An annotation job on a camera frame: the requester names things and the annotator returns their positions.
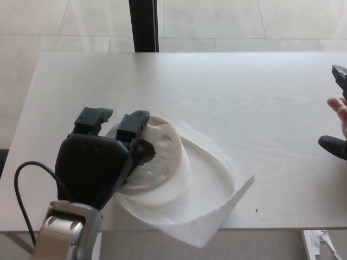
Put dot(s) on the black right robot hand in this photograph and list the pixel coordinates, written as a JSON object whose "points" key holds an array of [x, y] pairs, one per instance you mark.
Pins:
{"points": [[332, 145]]}

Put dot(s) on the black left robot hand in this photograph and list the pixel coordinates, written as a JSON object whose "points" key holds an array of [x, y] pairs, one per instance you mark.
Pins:
{"points": [[89, 165]]}

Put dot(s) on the bare person hand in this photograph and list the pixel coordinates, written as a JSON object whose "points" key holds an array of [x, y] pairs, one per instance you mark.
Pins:
{"points": [[341, 111]]}

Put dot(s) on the white toilet paper roll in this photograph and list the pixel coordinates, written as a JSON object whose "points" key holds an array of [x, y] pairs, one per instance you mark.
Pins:
{"points": [[166, 140]]}

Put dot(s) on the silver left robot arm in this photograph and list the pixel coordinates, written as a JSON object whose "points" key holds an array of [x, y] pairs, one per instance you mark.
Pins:
{"points": [[65, 233]]}

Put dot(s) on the torn white paper scraps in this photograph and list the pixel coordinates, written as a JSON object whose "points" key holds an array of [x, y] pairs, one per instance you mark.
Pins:
{"points": [[324, 241]]}

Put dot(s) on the white slanted table leg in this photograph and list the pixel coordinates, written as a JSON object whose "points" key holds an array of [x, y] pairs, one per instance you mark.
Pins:
{"points": [[23, 241]]}

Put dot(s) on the black vertical post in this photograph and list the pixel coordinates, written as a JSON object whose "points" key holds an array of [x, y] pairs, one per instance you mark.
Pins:
{"points": [[143, 24]]}

